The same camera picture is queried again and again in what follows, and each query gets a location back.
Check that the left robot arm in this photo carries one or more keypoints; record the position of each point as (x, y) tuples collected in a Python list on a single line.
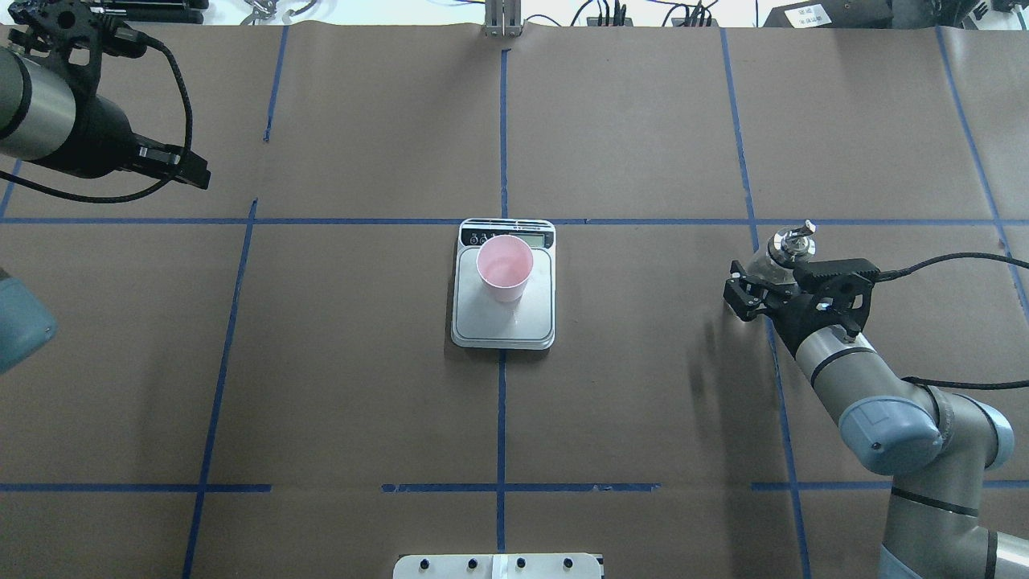
[(54, 117)]

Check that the aluminium frame post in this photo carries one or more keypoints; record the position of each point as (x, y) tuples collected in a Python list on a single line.
[(503, 18)]

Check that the black box with label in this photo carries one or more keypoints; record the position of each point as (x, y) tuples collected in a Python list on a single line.
[(831, 14)]

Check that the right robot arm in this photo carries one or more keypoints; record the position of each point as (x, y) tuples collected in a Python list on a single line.
[(933, 441)]

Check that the digital kitchen scale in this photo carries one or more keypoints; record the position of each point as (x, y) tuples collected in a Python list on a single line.
[(478, 321)]

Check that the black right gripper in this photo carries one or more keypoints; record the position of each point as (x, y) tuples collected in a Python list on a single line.
[(785, 315)]

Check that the glass sauce bottle steel spout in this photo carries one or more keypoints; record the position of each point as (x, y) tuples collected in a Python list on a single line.
[(777, 259)]

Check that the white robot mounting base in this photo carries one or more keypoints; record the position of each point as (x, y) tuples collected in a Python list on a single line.
[(501, 565)]

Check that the pink paper cup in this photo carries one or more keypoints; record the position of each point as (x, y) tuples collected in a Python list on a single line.
[(505, 264)]

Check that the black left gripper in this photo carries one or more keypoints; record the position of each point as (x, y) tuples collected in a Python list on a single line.
[(98, 138)]

